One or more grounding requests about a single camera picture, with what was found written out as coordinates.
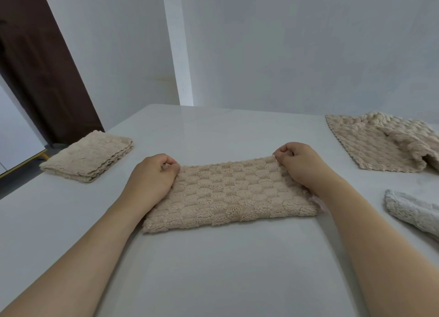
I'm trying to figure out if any person's left hand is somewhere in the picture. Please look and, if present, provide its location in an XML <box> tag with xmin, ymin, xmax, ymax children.
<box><xmin>122</xmin><ymin>154</ymin><xmax>181</xmax><ymax>204</ymax></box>

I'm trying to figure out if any person's right hand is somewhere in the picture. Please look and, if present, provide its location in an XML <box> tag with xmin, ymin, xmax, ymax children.
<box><xmin>273</xmin><ymin>142</ymin><xmax>340</xmax><ymax>194</ymax></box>

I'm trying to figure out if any beige textured cloth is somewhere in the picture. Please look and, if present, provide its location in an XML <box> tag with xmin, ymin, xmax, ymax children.
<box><xmin>141</xmin><ymin>155</ymin><xmax>323</xmax><ymax>234</ymax></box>

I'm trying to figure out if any person's left forearm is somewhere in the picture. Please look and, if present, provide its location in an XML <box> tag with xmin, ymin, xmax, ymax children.
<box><xmin>0</xmin><ymin>190</ymin><xmax>155</xmax><ymax>317</ymax></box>

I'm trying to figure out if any person's right forearm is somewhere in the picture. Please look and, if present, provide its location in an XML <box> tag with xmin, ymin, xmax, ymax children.
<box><xmin>310</xmin><ymin>174</ymin><xmax>439</xmax><ymax>317</ymax></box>

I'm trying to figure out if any folded beige cloth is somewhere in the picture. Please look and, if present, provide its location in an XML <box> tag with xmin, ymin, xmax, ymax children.
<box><xmin>39</xmin><ymin>130</ymin><xmax>134</xmax><ymax>183</ymax></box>

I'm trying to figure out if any crumpled beige cloth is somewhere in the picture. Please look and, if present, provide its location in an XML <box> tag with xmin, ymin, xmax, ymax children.
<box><xmin>325</xmin><ymin>112</ymin><xmax>439</xmax><ymax>174</ymax></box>

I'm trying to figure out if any grey fluffy cloth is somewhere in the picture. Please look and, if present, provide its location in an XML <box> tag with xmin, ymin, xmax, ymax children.
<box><xmin>384</xmin><ymin>189</ymin><xmax>439</xmax><ymax>242</ymax></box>

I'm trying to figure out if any dark brown door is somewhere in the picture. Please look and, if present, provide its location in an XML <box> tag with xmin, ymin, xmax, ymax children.
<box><xmin>0</xmin><ymin>0</ymin><xmax>105</xmax><ymax>146</ymax></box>

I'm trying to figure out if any white panel with gold frame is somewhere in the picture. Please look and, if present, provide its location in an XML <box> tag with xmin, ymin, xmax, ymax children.
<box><xmin>0</xmin><ymin>75</ymin><xmax>49</xmax><ymax>180</ymax></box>

